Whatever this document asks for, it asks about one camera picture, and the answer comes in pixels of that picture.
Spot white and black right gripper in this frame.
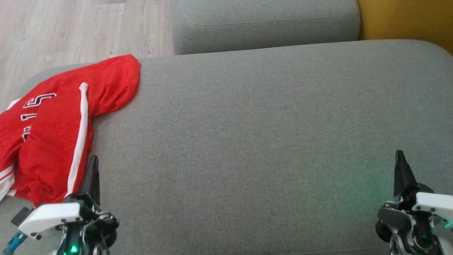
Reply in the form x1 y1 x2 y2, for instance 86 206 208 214
375 150 453 255

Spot red shorts with white stripe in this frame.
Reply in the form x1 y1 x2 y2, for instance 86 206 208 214
16 54 141 208

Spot red basketball jersey white sleeves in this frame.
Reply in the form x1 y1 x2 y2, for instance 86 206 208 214
0 76 85 202

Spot black left cable blue plug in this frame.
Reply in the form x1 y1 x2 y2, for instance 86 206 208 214
2 231 28 255

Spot grey sofa back cushion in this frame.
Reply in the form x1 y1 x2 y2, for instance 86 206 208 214
172 0 361 55

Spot large grey sofa seat cushion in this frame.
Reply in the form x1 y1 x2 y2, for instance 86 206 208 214
0 39 453 255

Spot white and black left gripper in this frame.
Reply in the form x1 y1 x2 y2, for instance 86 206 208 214
18 155 119 255

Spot mustard yellow furniture panel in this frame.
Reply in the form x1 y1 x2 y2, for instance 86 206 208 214
357 0 453 54

